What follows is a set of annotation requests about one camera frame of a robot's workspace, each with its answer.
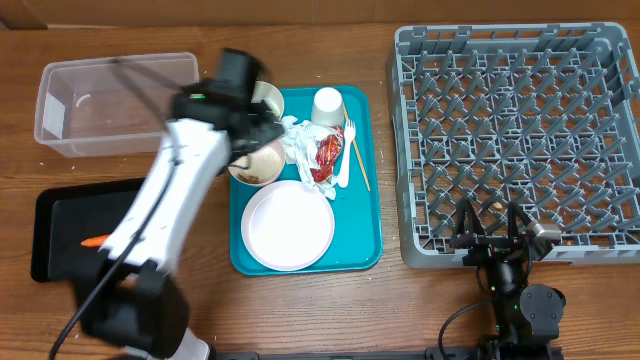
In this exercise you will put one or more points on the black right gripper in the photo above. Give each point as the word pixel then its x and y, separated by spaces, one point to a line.
pixel 485 247

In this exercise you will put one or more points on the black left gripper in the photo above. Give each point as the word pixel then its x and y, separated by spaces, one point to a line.
pixel 262 123

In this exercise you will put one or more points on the pale green bowl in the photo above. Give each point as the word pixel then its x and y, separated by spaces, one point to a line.
pixel 271 95

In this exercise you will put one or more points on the pink bowl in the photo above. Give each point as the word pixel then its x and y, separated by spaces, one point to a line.
pixel 260 168

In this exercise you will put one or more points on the white napkin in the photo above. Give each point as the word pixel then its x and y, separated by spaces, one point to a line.
pixel 301 141

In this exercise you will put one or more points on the red snack wrapper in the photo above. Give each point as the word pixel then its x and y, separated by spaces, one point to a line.
pixel 328 152

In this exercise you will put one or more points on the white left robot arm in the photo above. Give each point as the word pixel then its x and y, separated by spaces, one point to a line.
pixel 125 292

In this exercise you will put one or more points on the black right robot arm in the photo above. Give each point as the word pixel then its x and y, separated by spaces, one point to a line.
pixel 527 315

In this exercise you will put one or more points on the grey dishwasher rack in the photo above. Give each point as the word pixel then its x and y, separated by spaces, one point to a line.
pixel 544 115

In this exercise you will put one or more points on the black food-waste tray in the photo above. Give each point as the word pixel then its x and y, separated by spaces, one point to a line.
pixel 67 216

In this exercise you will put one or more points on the white upside-down cup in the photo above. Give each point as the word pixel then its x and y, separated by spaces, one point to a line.
pixel 328 107

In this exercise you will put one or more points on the clear plastic bin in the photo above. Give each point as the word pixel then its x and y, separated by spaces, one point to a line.
pixel 82 110

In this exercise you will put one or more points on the white plastic fork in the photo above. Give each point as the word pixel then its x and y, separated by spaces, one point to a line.
pixel 349 137

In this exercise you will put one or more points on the wooden chopstick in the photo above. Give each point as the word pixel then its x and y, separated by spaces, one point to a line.
pixel 357 150

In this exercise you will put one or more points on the large white plate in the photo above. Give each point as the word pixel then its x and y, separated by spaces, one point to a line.
pixel 287 226

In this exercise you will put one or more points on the teal plastic tray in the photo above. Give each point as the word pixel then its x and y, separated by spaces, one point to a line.
pixel 358 241

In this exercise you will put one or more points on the orange carrot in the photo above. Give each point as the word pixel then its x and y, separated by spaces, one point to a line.
pixel 94 242

